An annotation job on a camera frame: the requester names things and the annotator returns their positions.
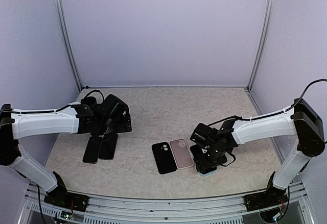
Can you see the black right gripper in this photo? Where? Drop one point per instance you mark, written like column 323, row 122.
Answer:
column 203, row 163

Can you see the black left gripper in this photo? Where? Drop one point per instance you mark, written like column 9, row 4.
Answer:
column 121, row 127

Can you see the light blue phone case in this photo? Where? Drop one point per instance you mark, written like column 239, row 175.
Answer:
column 208, row 172

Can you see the purple edged dark phone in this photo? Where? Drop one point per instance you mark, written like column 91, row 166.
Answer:
column 108, row 146

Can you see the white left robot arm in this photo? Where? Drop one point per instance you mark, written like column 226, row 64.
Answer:
column 17, row 124

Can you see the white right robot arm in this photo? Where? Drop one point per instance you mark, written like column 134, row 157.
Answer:
column 298, row 120

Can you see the pink phone case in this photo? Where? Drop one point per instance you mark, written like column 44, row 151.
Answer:
column 181, row 154

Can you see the black phone case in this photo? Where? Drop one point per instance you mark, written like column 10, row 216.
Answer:
column 164, row 158

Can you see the black cup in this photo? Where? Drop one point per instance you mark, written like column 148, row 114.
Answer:
column 91, row 101

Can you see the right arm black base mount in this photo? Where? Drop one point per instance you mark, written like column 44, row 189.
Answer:
column 270, row 197

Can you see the aluminium front rail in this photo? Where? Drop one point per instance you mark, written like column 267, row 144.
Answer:
column 233, row 208

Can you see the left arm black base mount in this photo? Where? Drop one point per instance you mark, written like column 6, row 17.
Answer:
column 61, row 197

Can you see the left aluminium frame post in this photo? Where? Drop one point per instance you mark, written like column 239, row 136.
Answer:
column 67, row 44

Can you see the aluminium frame post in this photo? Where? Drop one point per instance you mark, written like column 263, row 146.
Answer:
column 261, row 45
column 67, row 44

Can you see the right aluminium frame post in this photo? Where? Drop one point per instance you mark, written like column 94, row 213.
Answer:
column 261, row 45

